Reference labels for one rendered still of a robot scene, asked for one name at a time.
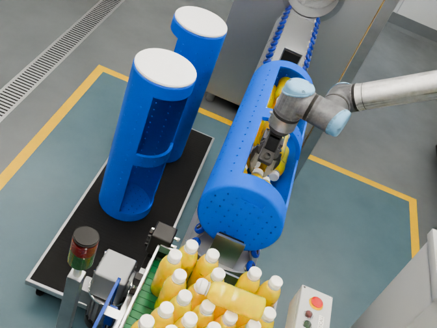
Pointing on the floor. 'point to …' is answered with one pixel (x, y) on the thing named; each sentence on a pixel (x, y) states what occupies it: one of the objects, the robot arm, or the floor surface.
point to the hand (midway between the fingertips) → (257, 172)
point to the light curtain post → (376, 27)
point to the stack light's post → (70, 300)
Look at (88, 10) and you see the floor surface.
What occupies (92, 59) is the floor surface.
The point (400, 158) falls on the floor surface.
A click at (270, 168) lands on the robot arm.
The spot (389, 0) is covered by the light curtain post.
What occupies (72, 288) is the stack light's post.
